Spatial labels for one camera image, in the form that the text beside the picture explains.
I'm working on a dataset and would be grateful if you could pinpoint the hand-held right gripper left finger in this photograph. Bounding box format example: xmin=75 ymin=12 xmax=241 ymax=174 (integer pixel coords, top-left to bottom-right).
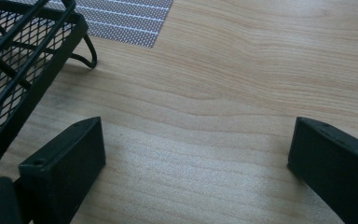
xmin=13 ymin=116 xmax=106 ymax=224

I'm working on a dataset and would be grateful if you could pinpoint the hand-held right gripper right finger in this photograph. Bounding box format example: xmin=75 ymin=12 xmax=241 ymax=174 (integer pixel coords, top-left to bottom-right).
xmin=287 ymin=116 xmax=358 ymax=224

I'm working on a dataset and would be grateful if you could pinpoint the black wire mesh basket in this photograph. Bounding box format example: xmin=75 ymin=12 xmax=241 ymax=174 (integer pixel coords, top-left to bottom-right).
xmin=0 ymin=0 xmax=98 ymax=181

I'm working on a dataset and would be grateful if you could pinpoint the grey striped placemat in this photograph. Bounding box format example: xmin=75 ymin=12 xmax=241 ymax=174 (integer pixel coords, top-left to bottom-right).
xmin=0 ymin=0 xmax=174 ymax=49

